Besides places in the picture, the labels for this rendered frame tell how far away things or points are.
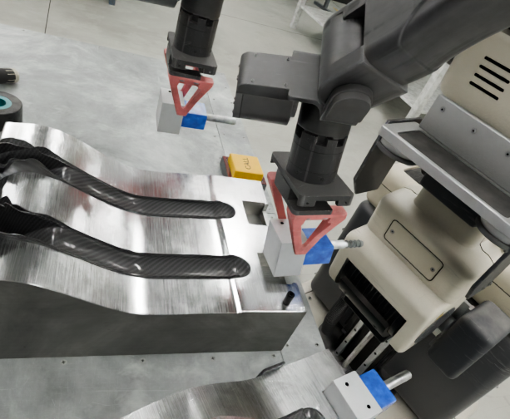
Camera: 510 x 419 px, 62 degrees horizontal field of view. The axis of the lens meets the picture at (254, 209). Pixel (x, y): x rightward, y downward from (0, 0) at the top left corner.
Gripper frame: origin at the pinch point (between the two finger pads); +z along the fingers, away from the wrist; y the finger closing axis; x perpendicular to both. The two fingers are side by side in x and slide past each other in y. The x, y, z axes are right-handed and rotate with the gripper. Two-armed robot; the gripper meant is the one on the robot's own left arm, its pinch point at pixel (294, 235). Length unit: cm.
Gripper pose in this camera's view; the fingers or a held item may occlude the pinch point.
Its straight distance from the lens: 53.9
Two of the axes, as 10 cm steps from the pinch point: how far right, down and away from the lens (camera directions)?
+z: -1.6, 8.3, 5.4
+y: 2.7, 5.6, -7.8
